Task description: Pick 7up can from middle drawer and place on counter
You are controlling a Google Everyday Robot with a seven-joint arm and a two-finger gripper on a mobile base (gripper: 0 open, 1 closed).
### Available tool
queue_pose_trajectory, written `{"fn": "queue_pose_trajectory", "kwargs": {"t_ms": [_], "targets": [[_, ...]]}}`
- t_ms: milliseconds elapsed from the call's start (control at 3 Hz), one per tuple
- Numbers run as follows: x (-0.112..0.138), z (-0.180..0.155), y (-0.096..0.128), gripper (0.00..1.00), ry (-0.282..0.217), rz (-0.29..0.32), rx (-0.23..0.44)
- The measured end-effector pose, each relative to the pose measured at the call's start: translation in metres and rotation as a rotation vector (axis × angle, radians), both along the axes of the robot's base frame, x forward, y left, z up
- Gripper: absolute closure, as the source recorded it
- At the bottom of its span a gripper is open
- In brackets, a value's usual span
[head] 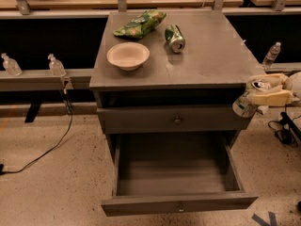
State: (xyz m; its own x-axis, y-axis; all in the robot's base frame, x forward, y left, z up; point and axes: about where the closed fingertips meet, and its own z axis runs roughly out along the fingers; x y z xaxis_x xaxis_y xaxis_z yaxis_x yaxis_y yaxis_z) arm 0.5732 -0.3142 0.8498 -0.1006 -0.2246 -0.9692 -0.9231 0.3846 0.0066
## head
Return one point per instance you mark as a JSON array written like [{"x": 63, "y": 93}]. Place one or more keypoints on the open grey middle drawer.
[{"x": 174, "y": 173}]

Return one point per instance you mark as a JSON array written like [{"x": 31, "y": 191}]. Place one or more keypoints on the closed grey upper drawer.
[{"x": 178, "y": 118}]

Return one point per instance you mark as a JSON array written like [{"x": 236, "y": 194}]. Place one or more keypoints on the silver 7up can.
[{"x": 245, "y": 106}]

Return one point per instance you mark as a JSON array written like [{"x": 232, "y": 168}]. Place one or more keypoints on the white paper bowl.
[{"x": 128, "y": 56}]

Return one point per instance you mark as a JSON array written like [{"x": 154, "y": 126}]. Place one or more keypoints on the clear bottle far left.
[{"x": 11, "y": 65}]

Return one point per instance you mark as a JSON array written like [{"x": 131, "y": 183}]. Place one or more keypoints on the clear bottle on rail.
[{"x": 56, "y": 66}]

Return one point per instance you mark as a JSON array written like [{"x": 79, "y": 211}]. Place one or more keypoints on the grey drawer cabinet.
[{"x": 212, "y": 69}]

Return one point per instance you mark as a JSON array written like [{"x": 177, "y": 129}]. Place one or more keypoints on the green chip bag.
[{"x": 141, "y": 25}]

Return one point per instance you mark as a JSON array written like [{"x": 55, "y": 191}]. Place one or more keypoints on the green soda can lying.
[{"x": 174, "y": 38}]

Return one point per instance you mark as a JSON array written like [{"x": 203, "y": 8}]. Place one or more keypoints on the clear water bottle right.
[{"x": 271, "y": 55}]

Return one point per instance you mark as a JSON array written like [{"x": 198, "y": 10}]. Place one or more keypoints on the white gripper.
[{"x": 295, "y": 84}]

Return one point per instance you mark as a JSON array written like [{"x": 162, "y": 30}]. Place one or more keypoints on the grey metal rail shelf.
[{"x": 35, "y": 80}]

